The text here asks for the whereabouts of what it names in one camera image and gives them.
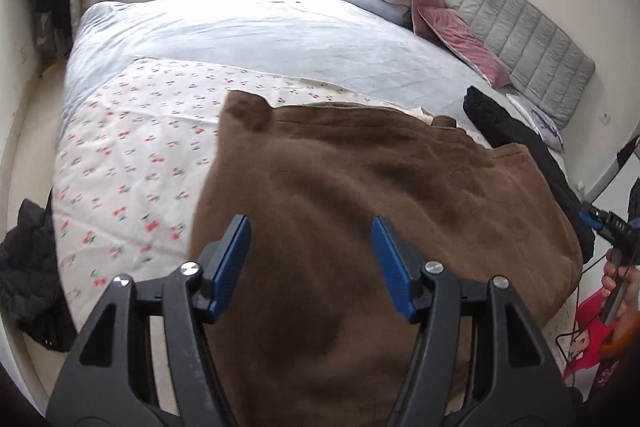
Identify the folded light blue blanket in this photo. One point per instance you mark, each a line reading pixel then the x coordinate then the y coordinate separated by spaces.
pixel 397 14

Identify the person right hand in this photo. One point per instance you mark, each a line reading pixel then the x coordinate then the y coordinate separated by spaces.
pixel 620 284

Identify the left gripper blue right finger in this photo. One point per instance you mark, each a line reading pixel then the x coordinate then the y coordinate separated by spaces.
pixel 401 265

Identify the black jacket on floor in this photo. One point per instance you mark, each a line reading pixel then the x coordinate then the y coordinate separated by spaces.
pixel 31 289

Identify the light blue bed cover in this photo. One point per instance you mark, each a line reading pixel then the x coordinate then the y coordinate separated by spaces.
pixel 324 40

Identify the cherry print bed sheet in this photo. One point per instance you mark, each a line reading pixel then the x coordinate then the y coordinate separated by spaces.
pixel 133 159

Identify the black garment on bed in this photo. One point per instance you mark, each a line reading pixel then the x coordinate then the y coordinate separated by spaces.
pixel 499 128

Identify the grey padded headboard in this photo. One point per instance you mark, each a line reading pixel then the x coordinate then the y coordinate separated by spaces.
pixel 545 64

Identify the printed grey pillow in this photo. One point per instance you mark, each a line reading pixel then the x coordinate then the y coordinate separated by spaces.
pixel 539 121

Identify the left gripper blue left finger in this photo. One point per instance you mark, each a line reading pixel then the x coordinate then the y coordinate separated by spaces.
pixel 222 263

